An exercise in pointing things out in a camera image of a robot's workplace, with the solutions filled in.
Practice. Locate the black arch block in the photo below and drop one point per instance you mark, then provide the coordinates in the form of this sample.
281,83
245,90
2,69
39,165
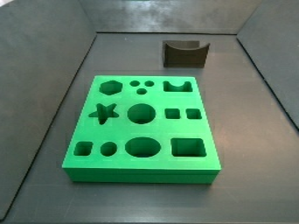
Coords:
185,53

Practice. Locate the green shape sorter board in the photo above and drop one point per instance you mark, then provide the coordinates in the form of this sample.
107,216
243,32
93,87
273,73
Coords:
143,133

